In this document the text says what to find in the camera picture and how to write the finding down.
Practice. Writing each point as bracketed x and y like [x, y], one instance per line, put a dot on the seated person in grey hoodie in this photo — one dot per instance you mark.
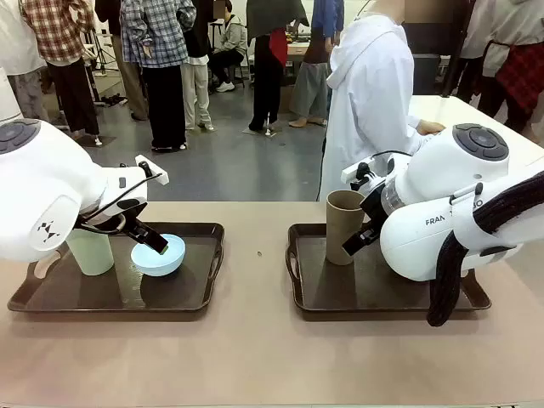
[234, 38]

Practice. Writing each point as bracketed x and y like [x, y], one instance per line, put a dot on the dark brown serving tray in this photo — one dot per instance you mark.
[85, 293]
[361, 289]

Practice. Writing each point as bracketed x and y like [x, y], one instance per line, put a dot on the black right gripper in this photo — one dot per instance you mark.
[374, 208]

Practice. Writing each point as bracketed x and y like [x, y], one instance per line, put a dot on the brown tall cup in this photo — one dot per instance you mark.
[338, 229]

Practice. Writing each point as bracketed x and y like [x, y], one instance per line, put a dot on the person in red plaid shirt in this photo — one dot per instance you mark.
[59, 25]

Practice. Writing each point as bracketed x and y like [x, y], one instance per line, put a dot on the person's right hand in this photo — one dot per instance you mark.
[431, 128]

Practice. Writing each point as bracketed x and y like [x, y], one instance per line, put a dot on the light blue bowl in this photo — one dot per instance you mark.
[157, 265]

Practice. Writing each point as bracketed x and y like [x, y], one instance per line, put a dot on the person in white hoodie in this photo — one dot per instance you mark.
[365, 106]

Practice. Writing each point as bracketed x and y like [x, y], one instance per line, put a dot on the person in blue plaid shirt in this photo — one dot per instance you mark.
[157, 34]

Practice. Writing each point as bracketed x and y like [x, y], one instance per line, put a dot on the person in grey wide trousers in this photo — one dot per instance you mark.
[312, 85]

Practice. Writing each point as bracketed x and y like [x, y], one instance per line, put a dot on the white background table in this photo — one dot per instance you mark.
[467, 115]

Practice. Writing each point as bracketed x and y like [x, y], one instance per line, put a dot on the person with red plaid apron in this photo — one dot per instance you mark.
[518, 64]

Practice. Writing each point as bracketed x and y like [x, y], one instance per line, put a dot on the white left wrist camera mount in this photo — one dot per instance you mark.
[155, 172]

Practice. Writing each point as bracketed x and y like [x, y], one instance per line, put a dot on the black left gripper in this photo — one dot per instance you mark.
[132, 206]

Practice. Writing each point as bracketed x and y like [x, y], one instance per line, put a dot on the cardboard box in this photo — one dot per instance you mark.
[287, 98]

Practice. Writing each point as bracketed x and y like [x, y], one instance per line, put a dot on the person in white trousers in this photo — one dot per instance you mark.
[196, 85]

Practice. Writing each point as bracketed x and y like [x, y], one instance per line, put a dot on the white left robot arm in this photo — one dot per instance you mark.
[42, 183]

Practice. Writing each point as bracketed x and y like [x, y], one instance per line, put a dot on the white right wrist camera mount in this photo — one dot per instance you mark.
[353, 170]

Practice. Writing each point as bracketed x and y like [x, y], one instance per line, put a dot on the person in white coat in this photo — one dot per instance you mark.
[21, 42]

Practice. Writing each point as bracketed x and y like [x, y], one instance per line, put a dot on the pale green plastic cup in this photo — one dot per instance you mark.
[93, 255]

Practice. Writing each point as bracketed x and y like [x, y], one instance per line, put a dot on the black tripod stand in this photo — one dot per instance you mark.
[95, 64]

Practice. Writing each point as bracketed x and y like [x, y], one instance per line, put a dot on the right forearm in white sleeve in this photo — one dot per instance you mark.
[415, 132]

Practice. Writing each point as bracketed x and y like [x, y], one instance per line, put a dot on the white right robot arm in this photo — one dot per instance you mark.
[408, 255]

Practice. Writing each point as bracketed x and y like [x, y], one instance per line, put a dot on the person in khaki trousers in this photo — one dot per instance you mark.
[127, 85]

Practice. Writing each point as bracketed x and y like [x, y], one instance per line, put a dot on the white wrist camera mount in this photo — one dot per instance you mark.
[155, 172]
[353, 170]

